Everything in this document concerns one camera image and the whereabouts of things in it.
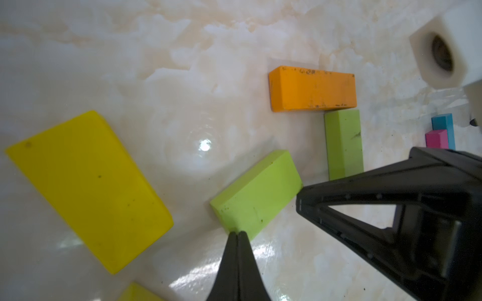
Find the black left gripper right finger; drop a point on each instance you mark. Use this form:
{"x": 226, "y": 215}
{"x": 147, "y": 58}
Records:
{"x": 250, "y": 284}

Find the yellow long block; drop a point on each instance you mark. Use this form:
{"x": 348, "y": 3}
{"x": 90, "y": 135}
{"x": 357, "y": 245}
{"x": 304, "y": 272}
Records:
{"x": 136, "y": 292}

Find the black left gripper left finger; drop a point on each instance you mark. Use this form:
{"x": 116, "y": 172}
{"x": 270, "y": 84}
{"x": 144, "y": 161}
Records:
{"x": 225, "y": 286}

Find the yellow green block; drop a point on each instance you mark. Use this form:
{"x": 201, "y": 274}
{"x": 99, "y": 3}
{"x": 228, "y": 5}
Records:
{"x": 82, "y": 169}

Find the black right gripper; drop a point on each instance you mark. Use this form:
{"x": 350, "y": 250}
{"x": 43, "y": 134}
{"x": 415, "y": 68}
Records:
{"x": 433, "y": 249}

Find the lime green block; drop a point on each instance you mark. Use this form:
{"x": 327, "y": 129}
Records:
{"x": 344, "y": 144}
{"x": 253, "y": 200}

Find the magenta long block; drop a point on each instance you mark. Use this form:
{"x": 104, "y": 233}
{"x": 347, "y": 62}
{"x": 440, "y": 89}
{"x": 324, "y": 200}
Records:
{"x": 437, "y": 139}

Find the orange long block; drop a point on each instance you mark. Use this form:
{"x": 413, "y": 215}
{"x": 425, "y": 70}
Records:
{"x": 298, "y": 89}

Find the teal long block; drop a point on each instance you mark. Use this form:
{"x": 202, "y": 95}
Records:
{"x": 445, "y": 122}

